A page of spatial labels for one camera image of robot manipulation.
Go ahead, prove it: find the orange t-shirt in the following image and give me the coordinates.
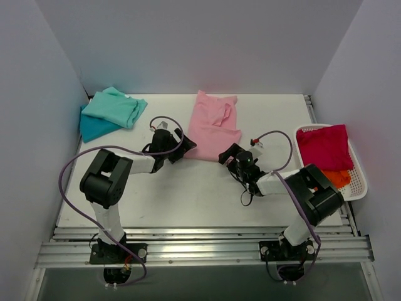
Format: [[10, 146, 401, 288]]
[[323, 170, 352, 189]]

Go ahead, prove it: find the white plastic basket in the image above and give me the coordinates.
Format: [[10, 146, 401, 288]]
[[294, 124, 368, 201]]

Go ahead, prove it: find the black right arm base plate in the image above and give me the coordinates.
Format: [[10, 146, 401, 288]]
[[258, 240, 315, 263]]

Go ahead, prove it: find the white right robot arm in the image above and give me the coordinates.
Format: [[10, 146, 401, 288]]
[[218, 143, 345, 259]]

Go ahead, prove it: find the magenta t-shirt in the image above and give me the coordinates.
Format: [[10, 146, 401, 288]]
[[296, 124, 354, 171]]

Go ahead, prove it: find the pink t-shirt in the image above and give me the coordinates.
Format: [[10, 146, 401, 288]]
[[184, 90, 242, 162]]

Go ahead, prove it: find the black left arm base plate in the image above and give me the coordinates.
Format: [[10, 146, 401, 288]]
[[89, 242, 148, 265]]

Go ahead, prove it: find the teal blue folded t-shirt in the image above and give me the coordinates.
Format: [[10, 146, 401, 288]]
[[79, 105, 122, 143]]

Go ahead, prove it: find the aluminium rail frame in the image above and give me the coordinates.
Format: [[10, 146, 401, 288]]
[[35, 93, 383, 300]]

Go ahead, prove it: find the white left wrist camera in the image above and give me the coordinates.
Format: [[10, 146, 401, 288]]
[[150, 121, 168, 131]]

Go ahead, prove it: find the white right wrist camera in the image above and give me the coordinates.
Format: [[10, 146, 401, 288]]
[[249, 139, 264, 159]]

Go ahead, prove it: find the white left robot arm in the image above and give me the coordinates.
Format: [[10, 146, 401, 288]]
[[80, 128, 197, 263]]

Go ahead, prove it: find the mint green folded t-shirt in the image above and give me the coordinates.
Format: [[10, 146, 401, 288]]
[[82, 87, 147, 129]]

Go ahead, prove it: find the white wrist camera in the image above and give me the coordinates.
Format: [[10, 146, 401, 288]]
[[150, 121, 168, 131], [249, 139, 264, 159]]

